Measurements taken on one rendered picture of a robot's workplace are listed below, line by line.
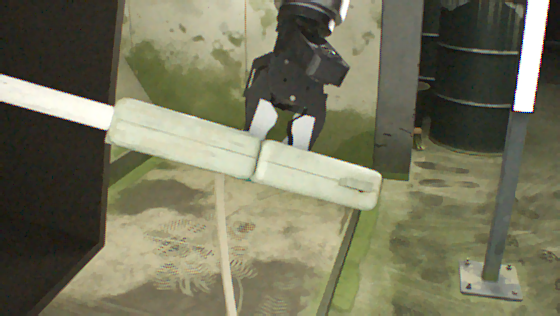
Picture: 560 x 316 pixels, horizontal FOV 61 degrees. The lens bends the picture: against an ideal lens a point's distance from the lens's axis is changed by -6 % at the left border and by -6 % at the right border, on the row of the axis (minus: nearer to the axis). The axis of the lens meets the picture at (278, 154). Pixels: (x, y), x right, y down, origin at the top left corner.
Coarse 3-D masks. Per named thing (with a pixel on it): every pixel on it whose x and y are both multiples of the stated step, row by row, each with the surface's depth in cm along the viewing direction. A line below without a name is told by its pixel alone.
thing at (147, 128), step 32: (0, 96) 44; (32, 96) 45; (64, 96) 46; (128, 128) 47; (160, 128) 49; (192, 128) 50; (224, 128) 51; (192, 160) 50; (224, 160) 51; (256, 160) 53; (288, 160) 54; (320, 160) 55; (320, 192) 55; (352, 192) 56
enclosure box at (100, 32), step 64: (0, 0) 85; (64, 0) 83; (0, 64) 89; (64, 64) 87; (0, 128) 94; (64, 128) 91; (0, 192) 100; (64, 192) 97; (0, 256) 89; (64, 256) 93
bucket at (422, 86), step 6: (420, 84) 327; (426, 84) 321; (420, 90) 306; (426, 90) 310; (420, 96) 309; (426, 96) 314; (420, 102) 311; (420, 108) 314; (420, 114) 316; (420, 120) 319; (420, 126) 323
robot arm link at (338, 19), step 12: (276, 0) 60; (288, 0) 59; (300, 0) 58; (312, 0) 57; (324, 0) 58; (336, 0) 58; (348, 0) 61; (324, 12) 59; (336, 12) 59; (336, 24) 62
